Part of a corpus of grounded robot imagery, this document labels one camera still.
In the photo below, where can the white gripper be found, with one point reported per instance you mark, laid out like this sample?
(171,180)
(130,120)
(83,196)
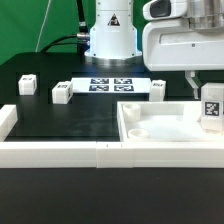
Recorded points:
(184,35)

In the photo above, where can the white square tabletop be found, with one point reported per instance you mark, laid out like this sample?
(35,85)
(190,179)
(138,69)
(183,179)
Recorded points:
(168,121)

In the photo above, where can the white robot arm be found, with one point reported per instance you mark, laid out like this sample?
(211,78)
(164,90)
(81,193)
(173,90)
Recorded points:
(113,38)

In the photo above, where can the white sheet with AprilTags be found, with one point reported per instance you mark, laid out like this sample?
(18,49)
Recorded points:
(111,85)

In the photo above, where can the green backdrop curtain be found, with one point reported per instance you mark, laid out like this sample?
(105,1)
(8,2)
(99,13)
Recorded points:
(30,25)

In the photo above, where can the white U-shaped obstacle fence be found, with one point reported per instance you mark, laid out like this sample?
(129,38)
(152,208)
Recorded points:
(119,154)

